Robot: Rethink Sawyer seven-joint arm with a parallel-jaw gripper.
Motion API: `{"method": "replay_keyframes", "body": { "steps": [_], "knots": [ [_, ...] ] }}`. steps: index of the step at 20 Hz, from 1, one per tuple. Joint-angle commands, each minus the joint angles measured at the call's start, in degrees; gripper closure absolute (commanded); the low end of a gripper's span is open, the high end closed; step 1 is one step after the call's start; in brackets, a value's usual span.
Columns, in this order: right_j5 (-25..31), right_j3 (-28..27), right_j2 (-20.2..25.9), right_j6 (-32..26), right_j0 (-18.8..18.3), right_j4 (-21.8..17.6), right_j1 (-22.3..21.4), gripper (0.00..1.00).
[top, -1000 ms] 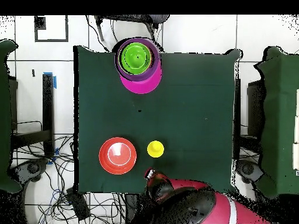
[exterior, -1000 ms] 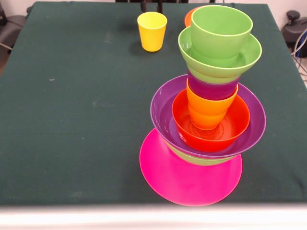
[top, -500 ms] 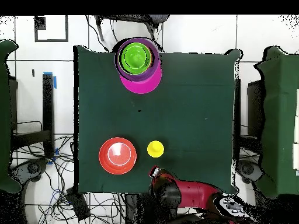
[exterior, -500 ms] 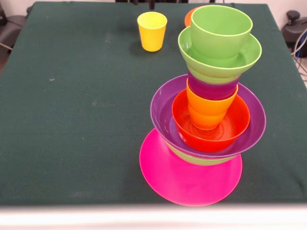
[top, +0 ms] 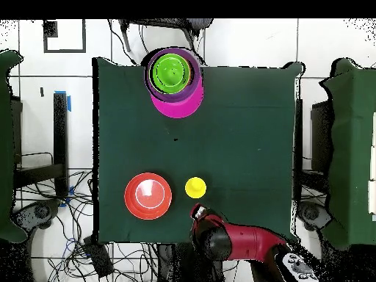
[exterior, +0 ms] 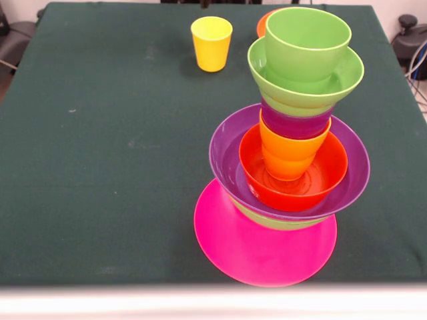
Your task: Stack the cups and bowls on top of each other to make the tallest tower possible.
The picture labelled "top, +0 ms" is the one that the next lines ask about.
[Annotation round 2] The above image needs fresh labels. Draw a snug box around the green cloth side table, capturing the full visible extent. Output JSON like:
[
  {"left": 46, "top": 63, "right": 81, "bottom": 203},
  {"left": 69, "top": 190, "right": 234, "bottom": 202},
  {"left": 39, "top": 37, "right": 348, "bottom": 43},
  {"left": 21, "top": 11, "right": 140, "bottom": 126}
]
[
  {"left": 0, "top": 48, "right": 29, "bottom": 243},
  {"left": 319, "top": 57, "right": 376, "bottom": 250}
]

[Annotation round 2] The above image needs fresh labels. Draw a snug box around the yellow plastic cup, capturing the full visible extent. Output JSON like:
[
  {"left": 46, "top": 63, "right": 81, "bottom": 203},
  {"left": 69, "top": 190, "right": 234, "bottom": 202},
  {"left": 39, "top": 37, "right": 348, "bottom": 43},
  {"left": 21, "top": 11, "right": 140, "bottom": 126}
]
[{"left": 184, "top": 176, "right": 207, "bottom": 199}]

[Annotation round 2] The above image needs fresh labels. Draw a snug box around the pink plastic bowl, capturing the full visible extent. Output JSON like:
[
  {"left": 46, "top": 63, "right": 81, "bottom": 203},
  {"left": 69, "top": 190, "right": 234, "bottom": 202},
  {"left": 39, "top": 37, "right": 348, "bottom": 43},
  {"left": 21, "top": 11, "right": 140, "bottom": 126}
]
[{"left": 150, "top": 84, "right": 205, "bottom": 119}]

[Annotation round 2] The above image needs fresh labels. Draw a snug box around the tangle of floor cables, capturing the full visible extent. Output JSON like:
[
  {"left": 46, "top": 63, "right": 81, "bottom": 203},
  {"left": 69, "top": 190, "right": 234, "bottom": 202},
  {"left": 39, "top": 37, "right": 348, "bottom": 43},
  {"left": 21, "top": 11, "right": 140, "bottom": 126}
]
[{"left": 14, "top": 168, "right": 165, "bottom": 282}]

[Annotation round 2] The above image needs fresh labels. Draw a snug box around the purple plastic bowl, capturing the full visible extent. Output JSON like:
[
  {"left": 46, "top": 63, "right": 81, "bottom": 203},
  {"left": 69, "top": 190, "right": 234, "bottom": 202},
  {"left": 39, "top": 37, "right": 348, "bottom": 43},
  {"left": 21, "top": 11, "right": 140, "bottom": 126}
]
[{"left": 143, "top": 47, "right": 203, "bottom": 104}]

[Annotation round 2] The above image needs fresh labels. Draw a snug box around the dark green tablecloth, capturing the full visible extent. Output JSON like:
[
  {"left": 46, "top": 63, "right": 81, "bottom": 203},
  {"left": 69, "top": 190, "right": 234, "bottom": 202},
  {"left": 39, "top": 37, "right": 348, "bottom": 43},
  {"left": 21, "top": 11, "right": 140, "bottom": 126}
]
[{"left": 92, "top": 57, "right": 303, "bottom": 245}]

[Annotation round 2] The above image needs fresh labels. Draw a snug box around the green plastic cup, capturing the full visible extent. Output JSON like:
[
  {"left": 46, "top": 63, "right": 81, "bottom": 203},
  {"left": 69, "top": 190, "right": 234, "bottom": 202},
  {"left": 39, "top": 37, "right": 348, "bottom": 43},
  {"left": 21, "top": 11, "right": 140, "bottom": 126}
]
[{"left": 152, "top": 56, "right": 186, "bottom": 90}]

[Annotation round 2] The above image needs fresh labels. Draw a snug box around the black camera tripod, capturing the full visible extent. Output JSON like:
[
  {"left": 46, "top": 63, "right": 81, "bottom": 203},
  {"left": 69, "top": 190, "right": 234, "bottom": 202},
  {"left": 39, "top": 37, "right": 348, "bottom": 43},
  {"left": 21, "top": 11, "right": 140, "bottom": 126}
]
[{"left": 118, "top": 18, "right": 214, "bottom": 61}]

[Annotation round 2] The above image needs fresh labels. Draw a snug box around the black metal stand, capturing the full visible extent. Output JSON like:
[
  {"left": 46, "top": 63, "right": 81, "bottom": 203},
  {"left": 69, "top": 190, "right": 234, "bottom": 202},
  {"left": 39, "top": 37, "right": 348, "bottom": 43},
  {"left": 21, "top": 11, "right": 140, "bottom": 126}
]
[
  {"left": 12, "top": 92, "right": 70, "bottom": 198},
  {"left": 293, "top": 98, "right": 333, "bottom": 192}
]

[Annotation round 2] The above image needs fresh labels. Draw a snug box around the large red-orange plastic bowl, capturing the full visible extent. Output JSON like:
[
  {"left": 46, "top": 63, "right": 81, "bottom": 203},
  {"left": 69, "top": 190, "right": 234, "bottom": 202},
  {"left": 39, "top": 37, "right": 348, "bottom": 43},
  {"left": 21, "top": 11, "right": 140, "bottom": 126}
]
[{"left": 123, "top": 172, "right": 173, "bottom": 220}]

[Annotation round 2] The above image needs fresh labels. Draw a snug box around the black power box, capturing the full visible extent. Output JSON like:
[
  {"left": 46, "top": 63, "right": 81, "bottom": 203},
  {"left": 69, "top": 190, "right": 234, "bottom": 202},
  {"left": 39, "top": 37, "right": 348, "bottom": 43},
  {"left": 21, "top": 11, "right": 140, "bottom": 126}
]
[{"left": 83, "top": 234, "right": 115, "bottom": 278}]

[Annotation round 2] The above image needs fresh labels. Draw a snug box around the blue tape strip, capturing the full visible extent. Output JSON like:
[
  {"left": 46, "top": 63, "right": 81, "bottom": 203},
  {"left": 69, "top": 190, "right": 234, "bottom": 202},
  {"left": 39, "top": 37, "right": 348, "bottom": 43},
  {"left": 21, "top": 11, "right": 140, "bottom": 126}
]
[{"left": 54, "top": 90, "right": 72, "bottom": 112}]

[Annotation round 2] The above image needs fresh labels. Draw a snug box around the small green plastic bowl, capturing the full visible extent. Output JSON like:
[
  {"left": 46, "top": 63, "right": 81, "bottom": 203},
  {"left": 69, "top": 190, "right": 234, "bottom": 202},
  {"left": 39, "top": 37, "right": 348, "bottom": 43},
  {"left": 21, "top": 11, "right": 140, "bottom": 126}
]
[{"left": 148, "top": 52, "right": 192, "bottom": 95}]

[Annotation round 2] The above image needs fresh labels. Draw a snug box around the black chair base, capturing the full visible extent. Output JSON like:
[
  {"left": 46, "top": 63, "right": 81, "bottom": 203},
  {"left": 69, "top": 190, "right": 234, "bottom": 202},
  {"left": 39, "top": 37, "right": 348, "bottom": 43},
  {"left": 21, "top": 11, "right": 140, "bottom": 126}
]
[{"left": 11, "top": 198, "right": 62, "bottom": 245}]

